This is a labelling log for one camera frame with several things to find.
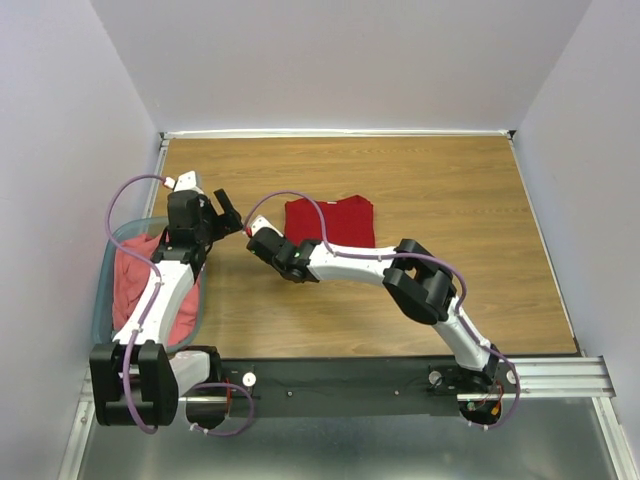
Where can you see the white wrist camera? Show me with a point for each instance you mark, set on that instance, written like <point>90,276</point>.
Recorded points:
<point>187,185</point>
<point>255,225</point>

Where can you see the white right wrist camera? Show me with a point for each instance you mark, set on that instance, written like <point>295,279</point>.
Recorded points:
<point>255,225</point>

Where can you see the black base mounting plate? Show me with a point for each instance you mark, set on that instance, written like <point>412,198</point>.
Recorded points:
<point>343,387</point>

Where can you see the clear blue plastic bin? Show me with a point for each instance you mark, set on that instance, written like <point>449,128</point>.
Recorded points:
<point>102,330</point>

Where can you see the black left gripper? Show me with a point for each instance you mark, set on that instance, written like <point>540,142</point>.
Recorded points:
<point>230,211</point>

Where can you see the pink t-shirt in bin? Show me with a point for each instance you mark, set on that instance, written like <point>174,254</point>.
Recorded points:
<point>130,279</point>

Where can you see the dark red t-shirt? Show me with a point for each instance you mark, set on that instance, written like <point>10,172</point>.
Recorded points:
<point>349,221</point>

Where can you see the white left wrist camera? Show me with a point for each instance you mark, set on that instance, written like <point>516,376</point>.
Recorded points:
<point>187,185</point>

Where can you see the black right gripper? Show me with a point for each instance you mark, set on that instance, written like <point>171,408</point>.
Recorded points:
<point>280,236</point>

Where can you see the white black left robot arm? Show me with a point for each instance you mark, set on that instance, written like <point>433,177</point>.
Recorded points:
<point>134,380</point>

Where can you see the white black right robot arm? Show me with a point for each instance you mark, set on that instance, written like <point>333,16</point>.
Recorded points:
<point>421,286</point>

